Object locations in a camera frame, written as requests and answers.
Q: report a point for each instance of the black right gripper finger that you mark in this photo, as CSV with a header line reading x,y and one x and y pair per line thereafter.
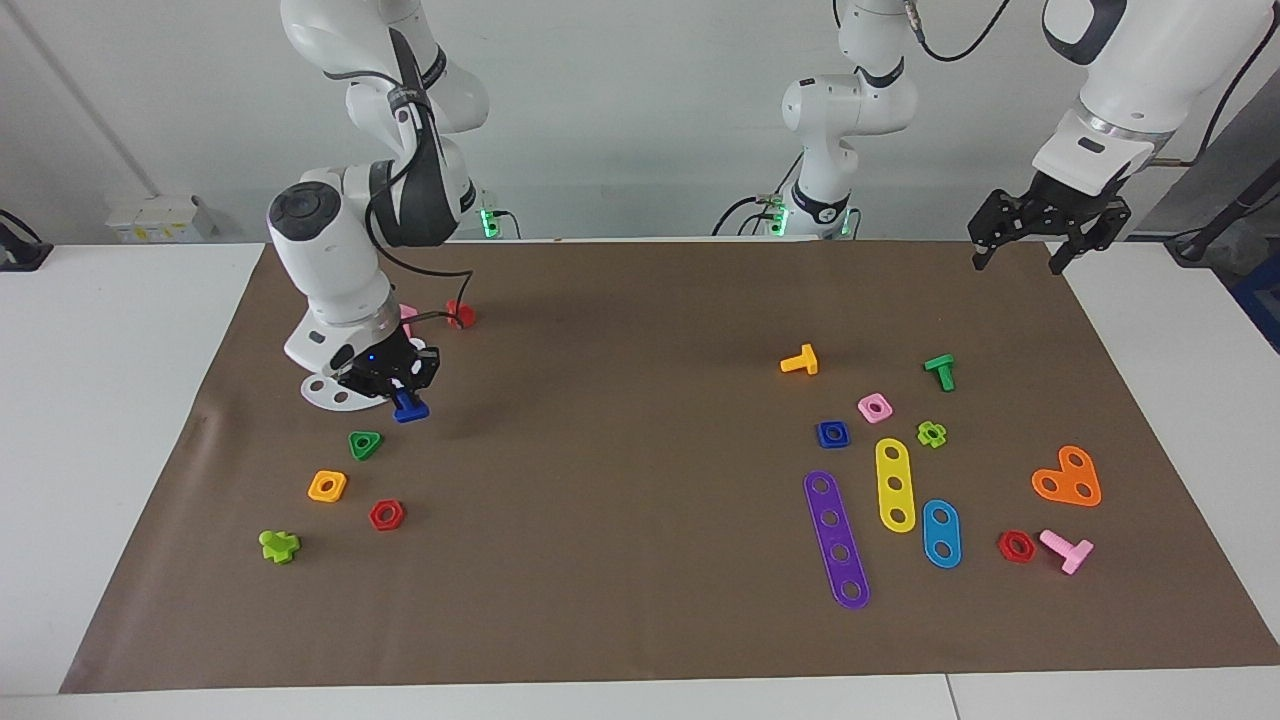
x,y
420,378
394,390

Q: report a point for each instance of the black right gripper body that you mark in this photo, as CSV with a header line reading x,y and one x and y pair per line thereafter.
x,y
385,365

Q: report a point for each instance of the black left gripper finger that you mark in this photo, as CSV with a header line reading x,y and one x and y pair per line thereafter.
x,y
1062,255
984,245

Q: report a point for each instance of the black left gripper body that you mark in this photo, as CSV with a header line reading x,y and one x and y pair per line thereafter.
x,y
1060,212

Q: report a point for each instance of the blue triangle-head screw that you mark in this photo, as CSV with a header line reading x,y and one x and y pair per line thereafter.
x,y
410,410

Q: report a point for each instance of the blue square nut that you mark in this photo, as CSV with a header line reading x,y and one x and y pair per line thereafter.
x,y
822,436

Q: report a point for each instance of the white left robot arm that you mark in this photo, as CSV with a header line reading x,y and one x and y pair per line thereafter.
x,y
850,105

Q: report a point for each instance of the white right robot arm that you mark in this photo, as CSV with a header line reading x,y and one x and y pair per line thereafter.
x,y
330,260

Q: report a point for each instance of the pink plastic screw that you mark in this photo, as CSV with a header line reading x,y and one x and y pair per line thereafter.
x,y
1066,550
408,318

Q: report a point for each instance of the green triangular nut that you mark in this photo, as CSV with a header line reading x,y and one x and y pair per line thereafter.
x,y
356,446

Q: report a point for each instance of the red plastic screw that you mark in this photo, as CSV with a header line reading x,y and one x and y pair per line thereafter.
x,y
460,316

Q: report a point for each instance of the orange square nut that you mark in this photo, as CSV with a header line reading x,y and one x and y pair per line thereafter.
x,y
316,488

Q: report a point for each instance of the red hexagonal nut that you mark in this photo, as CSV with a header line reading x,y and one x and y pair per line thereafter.
x,y
376,516
1005,547

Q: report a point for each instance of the green plastic screw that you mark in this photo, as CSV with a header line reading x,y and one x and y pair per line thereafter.
x,y
940,368

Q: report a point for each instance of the lime green cross-head screw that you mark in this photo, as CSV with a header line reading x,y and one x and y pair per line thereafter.
x,y
278,546

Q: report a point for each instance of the lime green cross nut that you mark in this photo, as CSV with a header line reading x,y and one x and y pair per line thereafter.
x,y
924,435

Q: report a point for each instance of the pink square nut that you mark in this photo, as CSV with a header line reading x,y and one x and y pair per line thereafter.
x,y
866,410

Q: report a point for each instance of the orange plastic screw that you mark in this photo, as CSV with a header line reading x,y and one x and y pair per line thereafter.
x,y
800,362

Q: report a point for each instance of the white curved five-hole plate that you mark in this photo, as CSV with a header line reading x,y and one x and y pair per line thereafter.
x,y
328,392

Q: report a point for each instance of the black stand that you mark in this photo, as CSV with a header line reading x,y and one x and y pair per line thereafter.
x,y
1230,215

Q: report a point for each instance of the blue crate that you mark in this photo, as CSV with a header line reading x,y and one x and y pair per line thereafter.
x,y
1262,310

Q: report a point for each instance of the orange three-hole angled plate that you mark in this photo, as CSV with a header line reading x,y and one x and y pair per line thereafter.
x,y
1066,486

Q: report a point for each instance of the yellow three-hole strip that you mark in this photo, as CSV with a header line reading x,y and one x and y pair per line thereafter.
x,y
896,468

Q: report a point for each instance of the white box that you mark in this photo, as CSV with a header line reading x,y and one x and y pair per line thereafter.
x,y
160,220

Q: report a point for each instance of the brown table mat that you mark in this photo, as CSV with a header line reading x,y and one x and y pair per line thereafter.
x,y
640,560

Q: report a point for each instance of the light blue two-hole strip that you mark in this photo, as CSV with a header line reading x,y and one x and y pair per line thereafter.
x,y
941,534

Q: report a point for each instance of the purple four-hole strip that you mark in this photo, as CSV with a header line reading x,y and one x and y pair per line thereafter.
x,y
836,535

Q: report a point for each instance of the black flat object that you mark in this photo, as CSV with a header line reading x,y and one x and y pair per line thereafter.
x,y
22,255

